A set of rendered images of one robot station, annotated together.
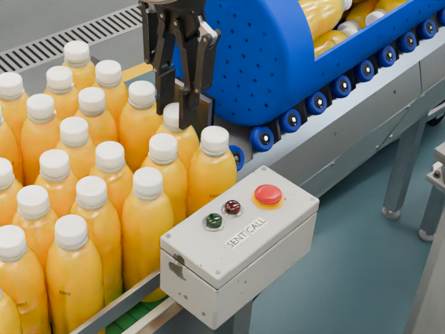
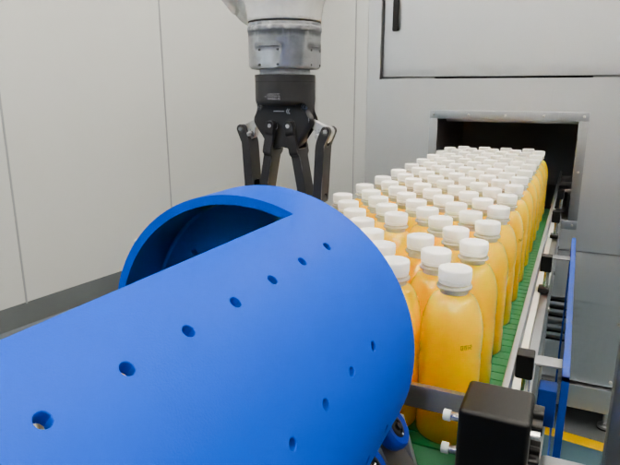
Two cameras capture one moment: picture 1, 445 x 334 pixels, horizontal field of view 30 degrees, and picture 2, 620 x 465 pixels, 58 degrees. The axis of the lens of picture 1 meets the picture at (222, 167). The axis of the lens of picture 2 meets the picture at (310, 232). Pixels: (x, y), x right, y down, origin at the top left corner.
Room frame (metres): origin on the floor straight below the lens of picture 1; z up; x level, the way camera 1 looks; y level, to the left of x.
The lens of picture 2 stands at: (1.67, -0.08, 1.32)
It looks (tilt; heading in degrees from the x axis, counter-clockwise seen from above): 14 degrees down; 166
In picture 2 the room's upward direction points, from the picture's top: straight up
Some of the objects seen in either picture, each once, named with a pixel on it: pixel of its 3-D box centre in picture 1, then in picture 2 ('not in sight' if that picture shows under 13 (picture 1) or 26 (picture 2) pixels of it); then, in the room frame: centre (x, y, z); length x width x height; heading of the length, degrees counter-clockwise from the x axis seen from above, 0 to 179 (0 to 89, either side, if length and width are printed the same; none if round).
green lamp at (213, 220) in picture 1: (214, 220); not in sight; (0.75, 0.01, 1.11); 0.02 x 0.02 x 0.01
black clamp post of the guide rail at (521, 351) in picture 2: not in sight; (523, 379); (1.08, 0.37, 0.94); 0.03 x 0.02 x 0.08; 140
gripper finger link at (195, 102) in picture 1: (197, 95); not in sight; (0.93, 0.04, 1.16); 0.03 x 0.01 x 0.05; 50
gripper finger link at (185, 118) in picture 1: (188, 105); not in sight; (0.94, 0.06, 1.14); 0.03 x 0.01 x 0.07; 140
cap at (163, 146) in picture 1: (163, 146); not in sight; (0.88, 0.08, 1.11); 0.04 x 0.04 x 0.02
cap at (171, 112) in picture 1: (177, 114); not in sight; (0.96, 0.07, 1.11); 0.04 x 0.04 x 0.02
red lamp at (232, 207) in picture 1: (232, 207); not in sight; (0.78, -0.02, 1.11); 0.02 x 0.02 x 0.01
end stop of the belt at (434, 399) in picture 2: not in sight; (332, 375); (1.05, 0.11, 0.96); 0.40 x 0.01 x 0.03; 50
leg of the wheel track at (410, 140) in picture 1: (410, 138); not in sight; (1.96, -0.55, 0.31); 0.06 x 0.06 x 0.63; 50
